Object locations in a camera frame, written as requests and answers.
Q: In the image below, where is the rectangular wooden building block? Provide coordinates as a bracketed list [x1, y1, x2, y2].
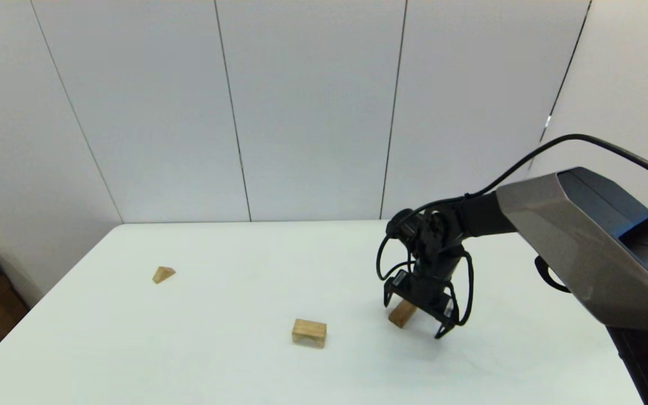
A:
[388, 300, 418, 329]

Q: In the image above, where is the short black cable loop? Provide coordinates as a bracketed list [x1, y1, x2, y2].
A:
[534, 255, 573, 294]

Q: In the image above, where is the arched wooden building block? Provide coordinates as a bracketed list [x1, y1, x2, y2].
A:
[292, 318, 327, 349]

